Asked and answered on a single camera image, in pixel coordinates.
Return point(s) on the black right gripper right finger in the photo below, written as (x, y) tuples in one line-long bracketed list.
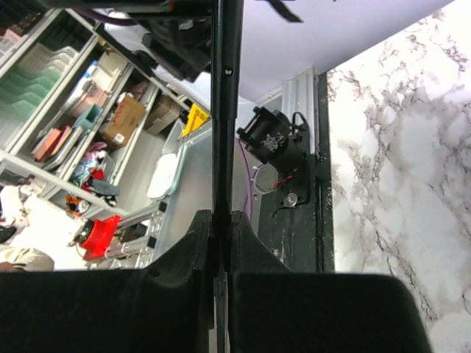
[(273, 309)]

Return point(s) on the grey storage shelf unit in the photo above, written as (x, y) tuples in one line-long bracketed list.
[(59, 84)]

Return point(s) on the brown cardboard box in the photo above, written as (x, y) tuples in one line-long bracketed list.
[(122, 124)]

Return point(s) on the red plastic part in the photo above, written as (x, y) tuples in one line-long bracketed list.
[(96, 236)]

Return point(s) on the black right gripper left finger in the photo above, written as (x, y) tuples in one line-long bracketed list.
[(164, 307)]

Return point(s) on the white plastic container lid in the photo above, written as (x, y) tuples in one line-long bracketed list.
[(165, 176)]

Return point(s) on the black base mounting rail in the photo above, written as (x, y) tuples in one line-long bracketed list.
[(295, 221)]

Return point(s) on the yellow warning sign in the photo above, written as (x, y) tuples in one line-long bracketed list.
[(196, 118)]

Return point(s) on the black folding umbrella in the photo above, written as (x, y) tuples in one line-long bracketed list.
[(224, 110)]

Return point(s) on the aluminium frame profile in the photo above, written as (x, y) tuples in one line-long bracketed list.
[(299, 94)]

